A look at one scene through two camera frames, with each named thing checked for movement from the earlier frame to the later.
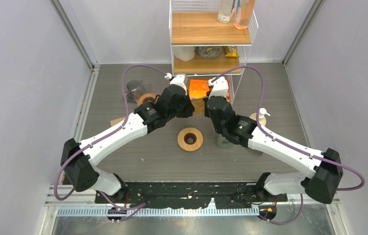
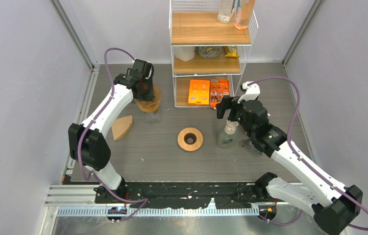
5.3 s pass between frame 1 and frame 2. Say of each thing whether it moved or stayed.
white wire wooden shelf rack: stayed
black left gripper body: moved
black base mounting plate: stayed
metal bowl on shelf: stayed
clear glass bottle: stayed
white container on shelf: stayed
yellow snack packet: stayed
